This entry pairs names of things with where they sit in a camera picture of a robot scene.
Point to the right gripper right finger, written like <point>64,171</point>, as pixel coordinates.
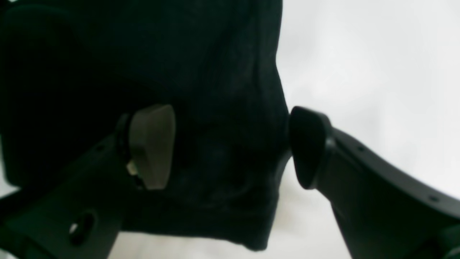
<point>382,212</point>

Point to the black graphic T-shirt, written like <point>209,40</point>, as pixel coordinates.
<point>70,68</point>

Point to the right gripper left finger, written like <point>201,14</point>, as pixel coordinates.
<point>79,214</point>

